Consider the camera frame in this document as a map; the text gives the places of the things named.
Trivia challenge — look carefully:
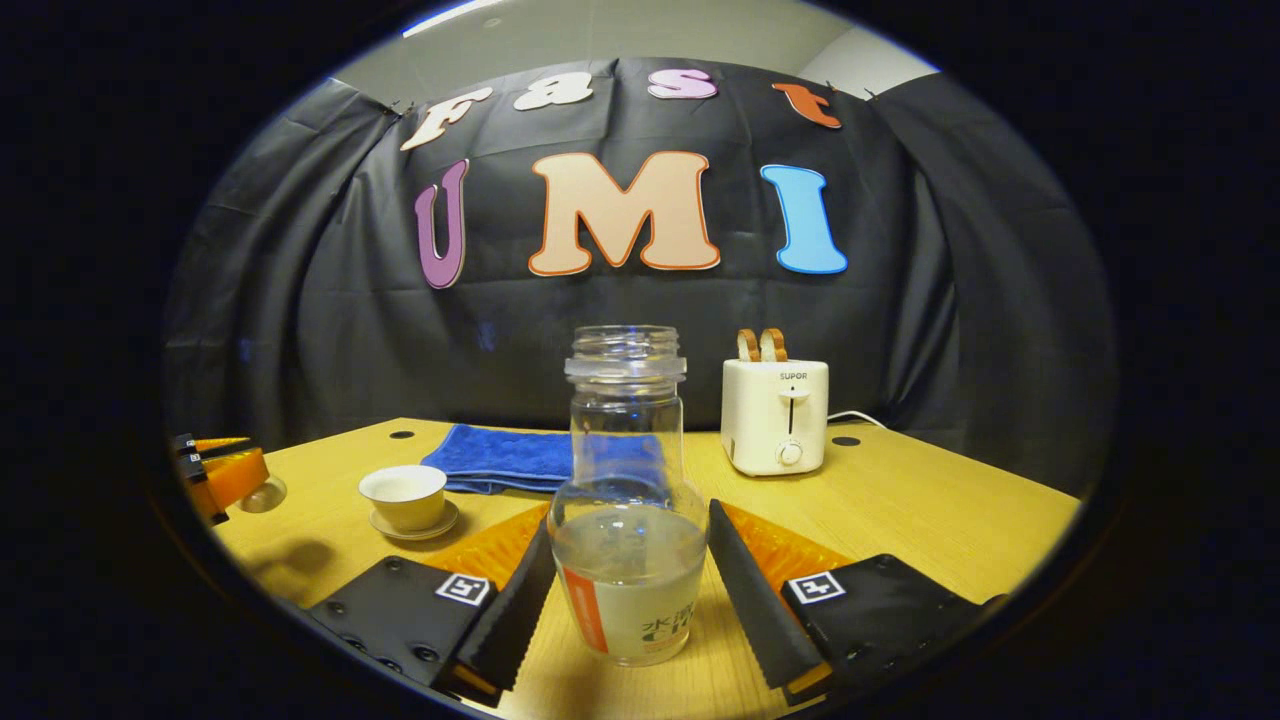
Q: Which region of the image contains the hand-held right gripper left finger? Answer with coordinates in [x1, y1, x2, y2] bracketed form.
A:
[308, 500, 558, 709]

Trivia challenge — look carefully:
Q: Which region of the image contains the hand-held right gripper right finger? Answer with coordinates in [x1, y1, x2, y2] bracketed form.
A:
[706, 498, 1007, 707]

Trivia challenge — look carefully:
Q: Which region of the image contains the cream teacup lid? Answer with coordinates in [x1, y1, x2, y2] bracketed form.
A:
[238, 474, 289, 515]

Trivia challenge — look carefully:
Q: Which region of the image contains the clear glass water bottle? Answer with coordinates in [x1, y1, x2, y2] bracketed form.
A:
[547, 325, 710, 668]

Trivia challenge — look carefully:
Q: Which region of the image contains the cream teacup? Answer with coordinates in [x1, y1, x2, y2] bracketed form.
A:
[358, 464, 449, 533]

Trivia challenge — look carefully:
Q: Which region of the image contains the blue cloth coaster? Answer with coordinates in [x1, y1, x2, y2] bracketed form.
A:
[420, 423, 669, 497]

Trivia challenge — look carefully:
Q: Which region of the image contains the cream saucer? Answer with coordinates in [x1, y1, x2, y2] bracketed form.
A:
[369, 498, 462, 543]

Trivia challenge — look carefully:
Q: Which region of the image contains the white toaster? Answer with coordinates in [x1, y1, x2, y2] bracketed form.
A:
[720, 358, 831, 478]

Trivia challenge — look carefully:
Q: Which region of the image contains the black backdrop cloth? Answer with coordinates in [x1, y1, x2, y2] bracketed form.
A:
[162, 57, 1117, 499]

